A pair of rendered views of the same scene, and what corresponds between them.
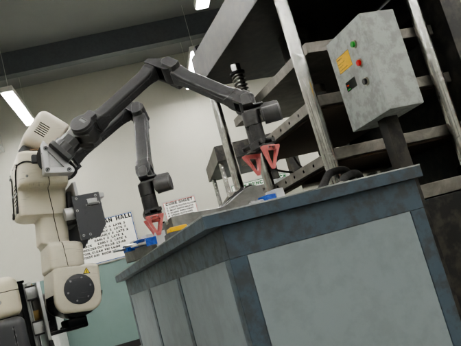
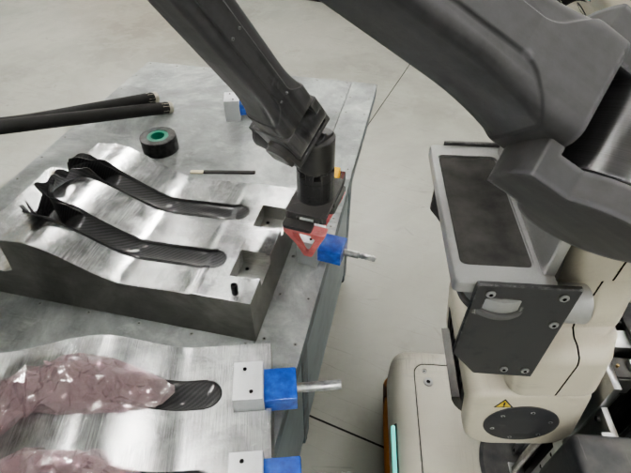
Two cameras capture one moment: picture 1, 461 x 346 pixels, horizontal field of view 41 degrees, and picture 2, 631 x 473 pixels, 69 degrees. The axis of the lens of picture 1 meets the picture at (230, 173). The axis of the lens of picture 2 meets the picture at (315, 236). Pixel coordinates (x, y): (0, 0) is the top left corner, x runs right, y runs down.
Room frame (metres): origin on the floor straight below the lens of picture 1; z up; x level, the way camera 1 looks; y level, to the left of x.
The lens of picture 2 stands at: (2.74, 0.62, 1.39)
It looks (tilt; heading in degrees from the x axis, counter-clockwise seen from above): 44 degrees down; 213
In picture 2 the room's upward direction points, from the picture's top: straight up
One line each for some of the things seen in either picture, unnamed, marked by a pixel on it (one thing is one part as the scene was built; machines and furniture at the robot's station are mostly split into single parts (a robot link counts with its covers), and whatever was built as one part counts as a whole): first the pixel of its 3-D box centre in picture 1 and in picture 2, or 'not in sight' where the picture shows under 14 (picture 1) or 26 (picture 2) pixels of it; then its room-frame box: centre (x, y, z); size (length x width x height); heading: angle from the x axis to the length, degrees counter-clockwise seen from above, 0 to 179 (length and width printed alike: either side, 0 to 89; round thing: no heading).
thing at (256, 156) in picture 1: (257, 160); not in sight; (1.97, -0.10, 0.96); 0.07 x 0.07 x 0.09; 38
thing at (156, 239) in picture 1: (148, 241); (337, 250); (2.25, 0.36, 0.83); 0.13 x 0.05 x 0.05; 104
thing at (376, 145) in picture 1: (346, 168); not in sight; (3.29, -0.61, 1.02); 1.10 x 0.74 x 0.05; 20
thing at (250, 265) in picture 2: not in sight; (251, 273); (2.40, 0.29, 0.87); 0.05 x 0.05 x 0.04; 20
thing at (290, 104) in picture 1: (322, 82); not in sight; (3.30, -0.62, 1.52); 1.10 x 0.70 x 0.05; 20
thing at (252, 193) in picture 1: (226, 213); (133, 225); (2.42, 0.06, 0.87); 0.50 x 0.26 x 0.14; 110
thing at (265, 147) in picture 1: (267, 155); not in sight; (1.93, -0.13, 0.96); 0.07 x 0.07 x 0.09; 38
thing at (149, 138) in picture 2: not in sight; (159, 142); (2.16, -0.16, 0.82); 0.08 x 0.08 x 0.04
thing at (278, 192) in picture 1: (265, 200); (252, 105); (1.93, -0.08, 0.83); 0.13 x 0.05 x 0.05; 129
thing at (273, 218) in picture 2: not in sight; (271, 225); (2.30, 0.26, 0.87); 0.05 x 0.05 x 0.04; 20
